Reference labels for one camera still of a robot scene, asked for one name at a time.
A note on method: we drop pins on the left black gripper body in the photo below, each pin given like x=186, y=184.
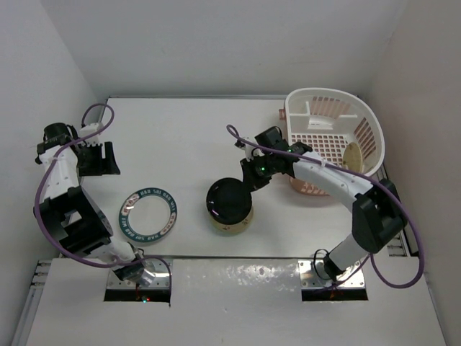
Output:
x=91, y=161

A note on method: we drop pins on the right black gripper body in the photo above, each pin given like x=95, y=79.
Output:
x=259, y=169

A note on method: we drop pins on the brown plate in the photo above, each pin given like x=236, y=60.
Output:
x=228, y=201

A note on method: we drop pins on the dark rimmed plate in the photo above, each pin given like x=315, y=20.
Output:
x=148, y=215

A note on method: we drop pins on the beige plate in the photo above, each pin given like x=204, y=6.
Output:
x=233, y=229
x=352, y=158

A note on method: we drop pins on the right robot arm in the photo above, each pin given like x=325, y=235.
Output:
x=376, y=216

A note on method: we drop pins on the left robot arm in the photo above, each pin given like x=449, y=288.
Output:
x=68, y=213

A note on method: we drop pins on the white pink dish rack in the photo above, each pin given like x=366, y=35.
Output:
x=328, y=120

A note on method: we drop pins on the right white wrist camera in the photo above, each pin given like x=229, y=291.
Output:
x=250, y=151

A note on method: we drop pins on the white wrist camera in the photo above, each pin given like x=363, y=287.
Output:
x=93, y=133
x=250, y=151

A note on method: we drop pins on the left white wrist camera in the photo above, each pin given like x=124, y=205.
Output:
x=93, y=133

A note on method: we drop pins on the left metal mounting bracket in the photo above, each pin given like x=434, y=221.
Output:
x=152, y=275

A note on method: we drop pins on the metal mounting bracket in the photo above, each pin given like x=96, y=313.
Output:
x=152, y=275
x=351, y=278

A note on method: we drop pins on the right metal mounting bracket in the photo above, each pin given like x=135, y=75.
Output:
x=351, y=278

